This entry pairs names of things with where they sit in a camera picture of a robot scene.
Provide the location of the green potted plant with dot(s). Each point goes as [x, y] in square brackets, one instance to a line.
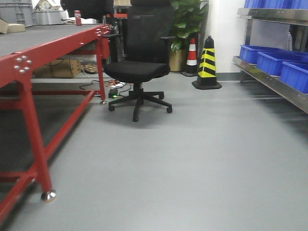
[188, 15]

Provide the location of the blue plastic tray far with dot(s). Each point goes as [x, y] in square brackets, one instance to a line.
[249, 53]

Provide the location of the small cardboard box on table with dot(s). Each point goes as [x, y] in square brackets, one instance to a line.
[6, 28]

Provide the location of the blue plastic tray near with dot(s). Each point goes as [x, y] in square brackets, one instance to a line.
[295, 75]

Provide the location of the red metal frame table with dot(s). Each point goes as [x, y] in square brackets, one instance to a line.
[21, 54]

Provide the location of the red soda can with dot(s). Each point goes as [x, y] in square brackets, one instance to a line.
[77, 14]

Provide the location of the black power adapter box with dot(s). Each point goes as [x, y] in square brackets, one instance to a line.
[113, 93]

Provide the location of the black office chair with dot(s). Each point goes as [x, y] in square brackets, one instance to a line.
[147, 52]

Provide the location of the cardboard box under table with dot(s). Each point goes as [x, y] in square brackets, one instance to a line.
[59, 68]

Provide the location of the blue plastic tray middle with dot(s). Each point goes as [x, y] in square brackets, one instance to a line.
[271, 63]

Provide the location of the red white traffic cone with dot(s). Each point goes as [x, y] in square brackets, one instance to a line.
[190, 69]

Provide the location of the grey plastic crate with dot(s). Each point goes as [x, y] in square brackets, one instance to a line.
[17, 11]

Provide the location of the blue plastic tray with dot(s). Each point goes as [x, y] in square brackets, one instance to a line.
[249, 53]
[271, 63]
[295, 75]

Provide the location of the blue trays on top shelf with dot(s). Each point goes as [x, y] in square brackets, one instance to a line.
[277, 4]

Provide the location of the yellow black traffic cone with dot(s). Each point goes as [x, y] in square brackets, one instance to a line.
[207, 79]

